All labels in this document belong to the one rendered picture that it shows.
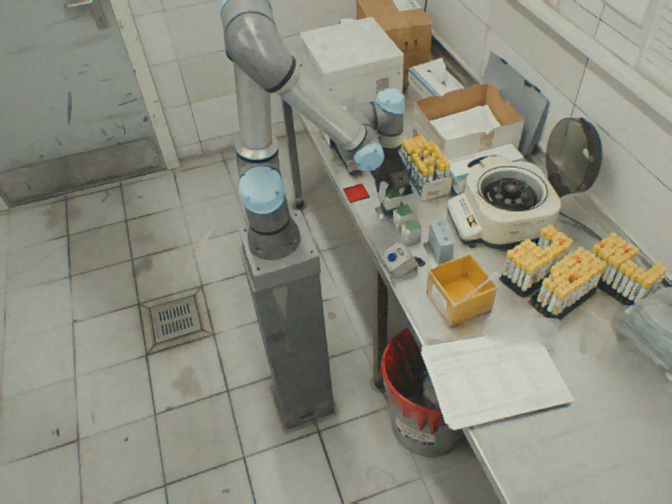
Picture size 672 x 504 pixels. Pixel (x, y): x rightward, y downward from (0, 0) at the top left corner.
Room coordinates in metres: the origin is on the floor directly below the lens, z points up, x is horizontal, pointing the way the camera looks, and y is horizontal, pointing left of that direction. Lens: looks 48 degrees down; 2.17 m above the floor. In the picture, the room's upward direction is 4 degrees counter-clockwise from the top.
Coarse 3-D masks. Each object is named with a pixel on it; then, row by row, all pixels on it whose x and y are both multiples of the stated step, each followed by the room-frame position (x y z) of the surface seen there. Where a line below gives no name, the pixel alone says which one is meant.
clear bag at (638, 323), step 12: (660, 288) 0.88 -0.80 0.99; (648, 300) 0.84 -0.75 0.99; (660, 300) 0.82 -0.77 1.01; (624, 312) 0.86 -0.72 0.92; (636, 312) 0.82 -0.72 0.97; (648, 312) 0.80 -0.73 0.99; (660, 312) 0.79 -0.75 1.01; (624, 324) 0.82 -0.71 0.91; (636, 324) 0.80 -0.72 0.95; (648, 324) 0.78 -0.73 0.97; (660, 324) 0.77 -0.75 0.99; (624, 336) 0.81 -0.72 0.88; (636, 336) 0.79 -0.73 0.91; (648, 336) 0.77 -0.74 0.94; (660, 336) 0.76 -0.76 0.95; (648, 348) 0.76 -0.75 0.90; (660, 348) 0.74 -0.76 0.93; (660, 360) 0.72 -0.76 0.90
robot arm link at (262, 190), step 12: (252, 168) 1.21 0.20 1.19; (264, 168) 1.21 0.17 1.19; (240, 180) 1.18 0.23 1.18; (252, 180) 1.17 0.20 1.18; (264, 180) 1.17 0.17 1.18; (276, 180) 1.17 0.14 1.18; (240, 192) 1.15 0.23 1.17; (252, 192) 1.13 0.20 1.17; (264, 192) 1.13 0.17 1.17; (276, 192) 1.14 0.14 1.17; (252, 204) 1.11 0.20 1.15; (264, 204) 1.11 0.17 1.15; (276, 204) 1.12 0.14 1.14; (252, 216) 1.12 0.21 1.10; (264, 216) 1.11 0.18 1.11; (276, 216) 1.12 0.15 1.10; (288, 216) 1.15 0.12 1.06; (264, 228) 1.11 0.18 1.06; (276, 228) 1.12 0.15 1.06
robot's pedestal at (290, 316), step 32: (256, 288) 1.06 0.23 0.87; (288, 288) 1.08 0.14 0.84; (320, 288) 1.10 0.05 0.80; (288, 320) 1.07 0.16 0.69; (320, 320) 1.10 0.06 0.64; (288, 352) 1.07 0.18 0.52; (320, 352) 1.10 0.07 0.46; (288, 384) 1.06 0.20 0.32; (320, 384) 1.09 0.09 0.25; (288, 416) 1.06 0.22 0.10; (320, 416) 1.09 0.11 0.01
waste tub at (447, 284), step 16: (464, 256) 1.04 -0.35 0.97; (432, 272) 1.00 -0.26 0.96; (448, 272) 1.02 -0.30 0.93; (464, 272) 1.04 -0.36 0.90; (480, 272) 0.99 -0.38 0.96; (432, 288) 0.97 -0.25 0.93; (448, 288) 1.00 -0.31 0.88; (464, 288) 1.00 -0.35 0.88; (480, 288) 0.98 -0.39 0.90; (496, 288) 0.92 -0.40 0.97; (448, 304) 0.90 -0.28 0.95; (464, 304) 0.89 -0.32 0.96; (480, 304) 0.91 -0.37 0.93; (448, 320) 0.89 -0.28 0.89; (464, 320) 0.89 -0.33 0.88
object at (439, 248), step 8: (432, 224) 1.17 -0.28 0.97; (440, 224) 1.16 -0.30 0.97; (432, 232) 1.15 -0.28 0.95; (440, 232) 1.13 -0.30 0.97; (448, 232) 1.13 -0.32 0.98; (432, 240) 1.15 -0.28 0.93; (440, 240) 1.10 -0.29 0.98; (448, 240) 1.10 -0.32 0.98; (424, 248) 1.16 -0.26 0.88; (432, 248) 1.14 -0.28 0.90; (440, 248) 1.09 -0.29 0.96; (448, 248) 1.09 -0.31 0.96; (432, 256) 1.12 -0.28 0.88; (440, 256) 1.08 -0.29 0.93; (448, 256) 1.09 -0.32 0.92; (432, 264) 1.09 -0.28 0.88
